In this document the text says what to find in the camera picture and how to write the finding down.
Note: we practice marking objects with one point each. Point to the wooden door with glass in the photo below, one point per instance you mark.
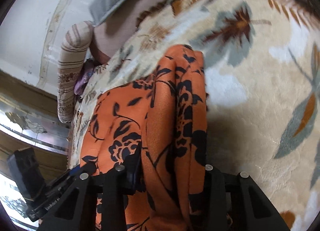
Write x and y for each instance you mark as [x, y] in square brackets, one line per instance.
[29, 119]

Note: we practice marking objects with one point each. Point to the beige brown-striped bolster pillow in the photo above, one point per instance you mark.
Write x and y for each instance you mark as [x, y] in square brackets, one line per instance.
[74, 47]

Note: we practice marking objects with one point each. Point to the cream leaf-print fleece blanket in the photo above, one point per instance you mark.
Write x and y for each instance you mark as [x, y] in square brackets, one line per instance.
[261, 64]

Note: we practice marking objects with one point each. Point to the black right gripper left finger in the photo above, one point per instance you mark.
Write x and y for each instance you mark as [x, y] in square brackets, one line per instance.
[121, 180]

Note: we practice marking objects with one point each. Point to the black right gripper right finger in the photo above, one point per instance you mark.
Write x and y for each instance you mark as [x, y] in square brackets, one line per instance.
[209, 208]

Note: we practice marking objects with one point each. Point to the orange black floral garment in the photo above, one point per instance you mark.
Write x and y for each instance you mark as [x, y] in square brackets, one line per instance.
[164, 114]

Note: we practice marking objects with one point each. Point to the mauve bed sheet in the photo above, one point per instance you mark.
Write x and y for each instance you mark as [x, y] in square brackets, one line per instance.
[109, 36]

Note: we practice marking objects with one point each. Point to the purple satin cloth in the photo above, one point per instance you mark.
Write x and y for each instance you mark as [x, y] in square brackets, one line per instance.
[84, 76]

